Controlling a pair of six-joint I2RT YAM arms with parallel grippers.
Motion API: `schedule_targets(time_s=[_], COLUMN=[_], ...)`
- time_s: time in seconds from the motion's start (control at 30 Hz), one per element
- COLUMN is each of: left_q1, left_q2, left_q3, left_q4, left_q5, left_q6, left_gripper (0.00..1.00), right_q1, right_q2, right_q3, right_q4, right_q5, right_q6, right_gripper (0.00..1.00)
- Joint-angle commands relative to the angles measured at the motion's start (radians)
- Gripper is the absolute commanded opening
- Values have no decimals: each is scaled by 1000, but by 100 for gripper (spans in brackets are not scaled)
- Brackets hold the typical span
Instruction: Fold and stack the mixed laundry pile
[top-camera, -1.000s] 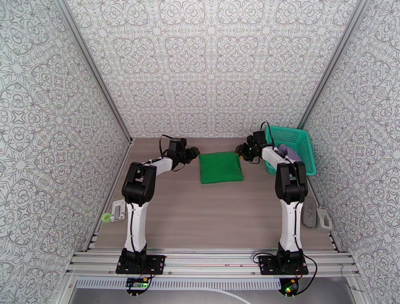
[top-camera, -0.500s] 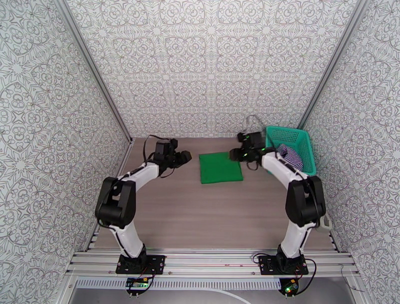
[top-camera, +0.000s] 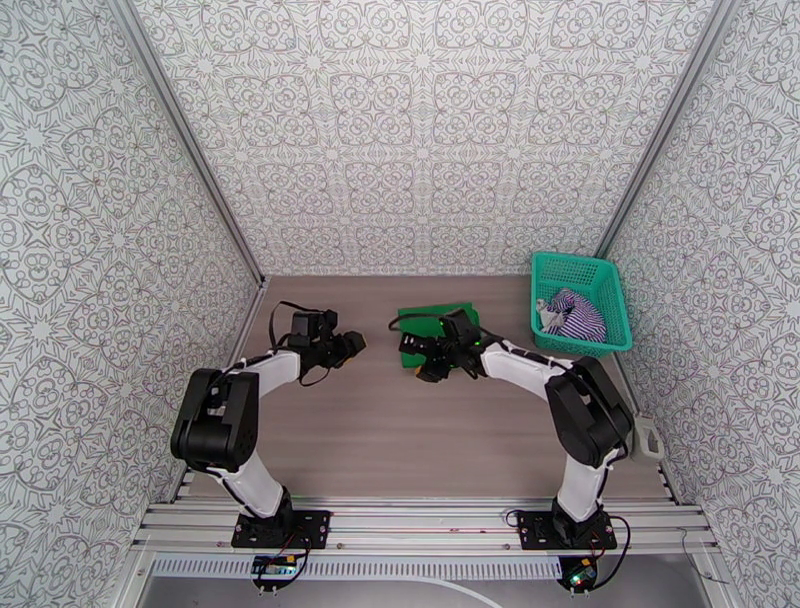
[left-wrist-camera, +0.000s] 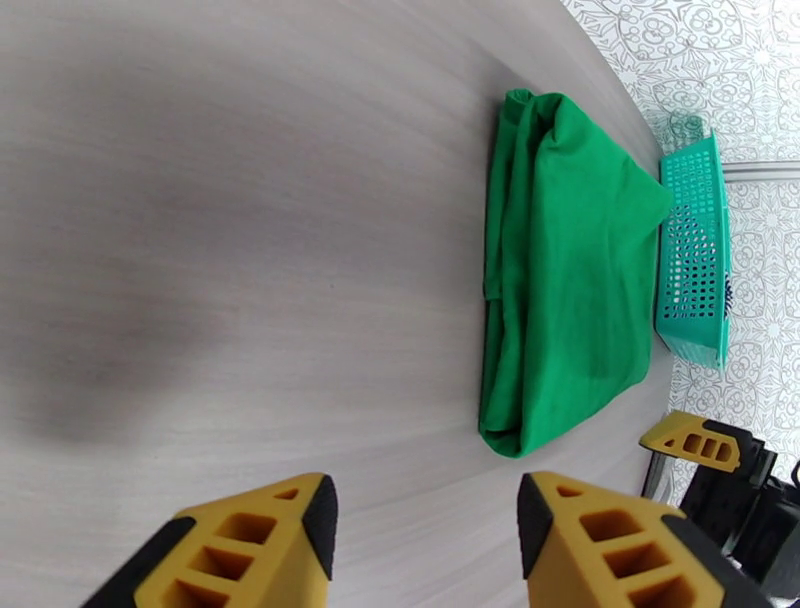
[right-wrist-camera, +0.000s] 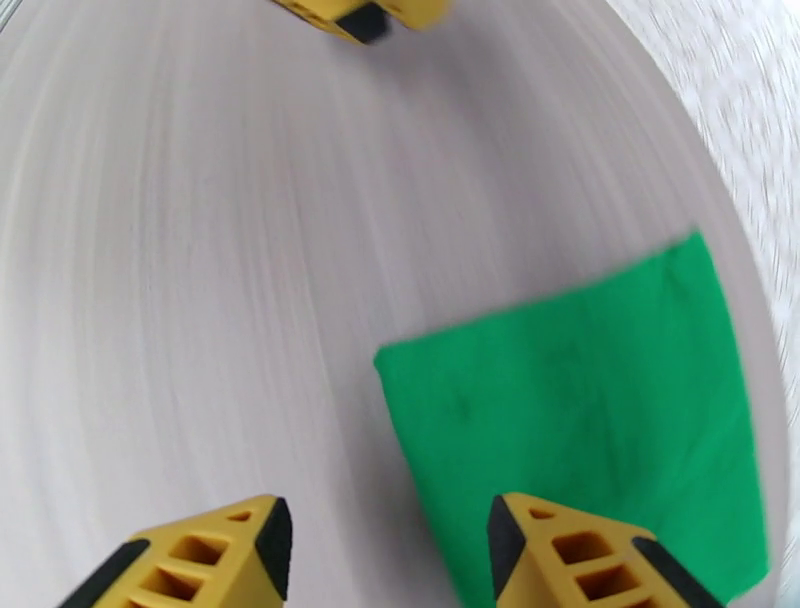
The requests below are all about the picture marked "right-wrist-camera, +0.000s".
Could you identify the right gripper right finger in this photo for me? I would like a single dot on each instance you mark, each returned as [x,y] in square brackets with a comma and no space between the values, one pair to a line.
[581,569]

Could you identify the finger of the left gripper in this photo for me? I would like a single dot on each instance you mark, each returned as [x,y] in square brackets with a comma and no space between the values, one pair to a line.
[419,12]
[350,19]

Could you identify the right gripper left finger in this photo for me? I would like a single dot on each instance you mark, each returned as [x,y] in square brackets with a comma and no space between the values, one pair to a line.
[206,562]

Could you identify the green shirt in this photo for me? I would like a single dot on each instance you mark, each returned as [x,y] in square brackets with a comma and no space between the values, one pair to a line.
[562,406]

